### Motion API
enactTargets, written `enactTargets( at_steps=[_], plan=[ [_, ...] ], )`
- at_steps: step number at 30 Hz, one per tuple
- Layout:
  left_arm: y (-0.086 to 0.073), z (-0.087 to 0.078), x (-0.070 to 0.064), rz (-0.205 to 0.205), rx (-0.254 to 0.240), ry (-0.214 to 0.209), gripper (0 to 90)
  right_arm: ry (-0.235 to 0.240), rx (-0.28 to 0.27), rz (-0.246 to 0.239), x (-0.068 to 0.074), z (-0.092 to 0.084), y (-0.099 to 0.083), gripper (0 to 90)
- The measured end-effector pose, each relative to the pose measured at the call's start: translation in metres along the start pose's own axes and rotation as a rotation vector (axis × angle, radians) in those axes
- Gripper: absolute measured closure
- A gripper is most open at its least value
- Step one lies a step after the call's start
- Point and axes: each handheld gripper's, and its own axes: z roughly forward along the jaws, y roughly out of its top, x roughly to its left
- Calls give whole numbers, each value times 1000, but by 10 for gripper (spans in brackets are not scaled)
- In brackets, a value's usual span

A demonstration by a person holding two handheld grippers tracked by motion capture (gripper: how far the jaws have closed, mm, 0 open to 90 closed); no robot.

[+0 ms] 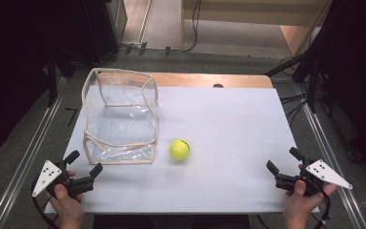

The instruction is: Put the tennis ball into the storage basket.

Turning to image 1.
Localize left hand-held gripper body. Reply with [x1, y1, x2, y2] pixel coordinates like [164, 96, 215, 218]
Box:
[31, 159, 95, 198]

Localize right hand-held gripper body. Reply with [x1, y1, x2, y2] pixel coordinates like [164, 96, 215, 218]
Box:
[274, 159, 354, 198]

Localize clear plastic zip bag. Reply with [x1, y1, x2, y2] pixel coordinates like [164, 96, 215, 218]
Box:
[81, 67, 160, 166]

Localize yellow tennis ball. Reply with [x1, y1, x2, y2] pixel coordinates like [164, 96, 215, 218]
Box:
[170, 138, 192, 162]

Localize person's left hand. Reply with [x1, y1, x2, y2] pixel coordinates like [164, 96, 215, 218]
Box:
[46, 171, 85, 223]

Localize person's right hand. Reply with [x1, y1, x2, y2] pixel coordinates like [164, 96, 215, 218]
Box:
[283, 164, 338, 223]

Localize white board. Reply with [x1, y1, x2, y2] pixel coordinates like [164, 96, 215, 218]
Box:
[44, 85, 320, 215]

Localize black stand leg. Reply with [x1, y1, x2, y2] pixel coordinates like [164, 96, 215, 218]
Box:
[45, 47, 59, 108]

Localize black tripod stand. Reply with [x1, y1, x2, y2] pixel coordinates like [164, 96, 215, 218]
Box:
[264, 47, 319, 113]

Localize person's dark clothing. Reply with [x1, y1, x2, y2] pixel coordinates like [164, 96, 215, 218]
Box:
[92, 214, 252, 229]

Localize dark curtain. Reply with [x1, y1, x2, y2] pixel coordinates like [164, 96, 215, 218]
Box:
[311, 0, 366, 173]
[0, 0, 89, 161]

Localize wooden table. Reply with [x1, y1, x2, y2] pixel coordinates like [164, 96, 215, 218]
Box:
[96, 72, 275, 90]

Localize black cabinet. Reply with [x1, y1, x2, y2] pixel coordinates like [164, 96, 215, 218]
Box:
[84, 0, 129, 64]

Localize beige wooden furniture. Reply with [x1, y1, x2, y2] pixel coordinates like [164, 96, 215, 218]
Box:
[180, 0, 333, 57]

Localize metal floor rail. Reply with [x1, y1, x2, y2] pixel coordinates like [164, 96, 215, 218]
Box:
[0, 76, 67, 229]
[294, 84, 366, 229]

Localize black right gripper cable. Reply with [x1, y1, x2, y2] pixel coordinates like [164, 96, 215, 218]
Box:
[313, 187, 332, 229]

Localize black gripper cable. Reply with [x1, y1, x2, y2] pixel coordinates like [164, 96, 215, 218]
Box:
[30, 177, 60, 229]
[313, 187, 332, 229]

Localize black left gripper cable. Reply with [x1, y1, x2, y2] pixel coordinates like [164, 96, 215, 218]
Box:
[30, 177, 60, 229]

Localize black floor cables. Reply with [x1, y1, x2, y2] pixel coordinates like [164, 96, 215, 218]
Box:
[279, 92, 313, 126]

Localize black hanging cable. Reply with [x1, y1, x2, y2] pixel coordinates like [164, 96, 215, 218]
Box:
[163, 0, 203, 54]

